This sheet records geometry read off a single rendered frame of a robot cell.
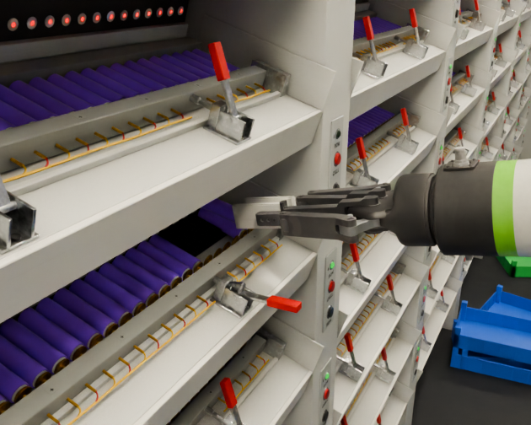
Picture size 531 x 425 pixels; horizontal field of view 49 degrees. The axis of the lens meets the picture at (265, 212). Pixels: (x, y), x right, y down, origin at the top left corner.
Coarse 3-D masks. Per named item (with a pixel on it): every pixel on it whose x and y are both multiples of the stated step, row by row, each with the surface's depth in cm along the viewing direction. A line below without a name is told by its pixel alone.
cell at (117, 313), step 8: (80, 280) 58; (72, 288) 57; (80, 288) 57; (88, 288) 57; (80, 296) 57; (88, 296) 57; (96, 296) 57; (104, 296) 57; (96, 304) 56; (104, 304) 56; (112, 304) 56; (120, 304) 57; (104, 312) 56; (112, 312) 56; (120, 312) 56; (128, 312) 57; (120, 320) 56
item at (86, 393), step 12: (276, 240) 77; (264, 252) 75; (240, 264) 70; (180, 312) 60; (168, 324) 58; (156, 336) 56; (144, 348) 55; (132, 360) 54; (108, 372) 51; (96, 384) 50; (84, 396) 48; (72, 408) 47; (48, 420) 46; (60, 420) 46
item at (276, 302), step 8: (240, 288) 63; (248, 296) 62; (256, 296) 62; (264, 296) 62; (272, 296) 62; (272, 304) 61; (280, 304) 61; (288, 304) 60; (296, 304) 60; (296, 312) 60
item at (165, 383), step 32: (256, 192) 80; (288, 256) 76; (256, 288) 68; (288, 288) 73; (224, 320) 62; (256, 320) 66; (160, 352) 56; (192, 352) 57; (224, 352) 60; (128, 384) 51; (160, 384) 52; (192, 384) 56; (96, 416) 48; (128, 416) 49; (160, 416) 52
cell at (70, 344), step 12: (24, 312) 52; (36, 312) 53; (24, 324) 52; (36, 324) 52; (48, 324) 52; (48, 336) 51; (60, 336) 51; (72, 336) 52; (60, 348) 51; (72, 348) 51
